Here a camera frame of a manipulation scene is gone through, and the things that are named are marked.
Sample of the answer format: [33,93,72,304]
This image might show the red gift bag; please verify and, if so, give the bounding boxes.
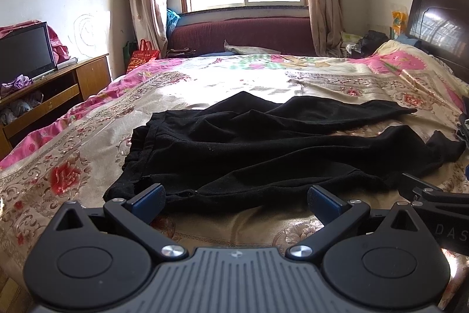
[126,39,161,73]

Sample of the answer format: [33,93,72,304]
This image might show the black pants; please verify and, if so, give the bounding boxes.
[103,92,466,214]

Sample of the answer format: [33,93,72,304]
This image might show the wooden tv cabinet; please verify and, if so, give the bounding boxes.
[1,55,111,158]

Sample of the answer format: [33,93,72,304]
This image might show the yellow orange bag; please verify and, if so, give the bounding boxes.
[391,10,409,39]

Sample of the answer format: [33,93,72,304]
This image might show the blue plastic bag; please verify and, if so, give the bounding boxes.
[166,9,181,39]

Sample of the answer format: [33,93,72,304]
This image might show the pink cloth behind television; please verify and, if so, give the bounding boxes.
[0,20,70,64]

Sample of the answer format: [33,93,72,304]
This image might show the dark wooden headboard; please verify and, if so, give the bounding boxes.
[406,0,469,82]

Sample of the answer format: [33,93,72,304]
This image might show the maroon sofa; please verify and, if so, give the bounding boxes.
[168,17,316,56]

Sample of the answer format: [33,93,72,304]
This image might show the floral pillow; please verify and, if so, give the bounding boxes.
[366,40,468,111]

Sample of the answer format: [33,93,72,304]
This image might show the white cloth on sofa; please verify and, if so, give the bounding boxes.
[223,40,280,55]

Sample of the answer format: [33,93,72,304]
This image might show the purple cloth on cabinet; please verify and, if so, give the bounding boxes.
[0,75,33,98]

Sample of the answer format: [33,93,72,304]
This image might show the black television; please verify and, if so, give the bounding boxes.
[0,22,57,83]

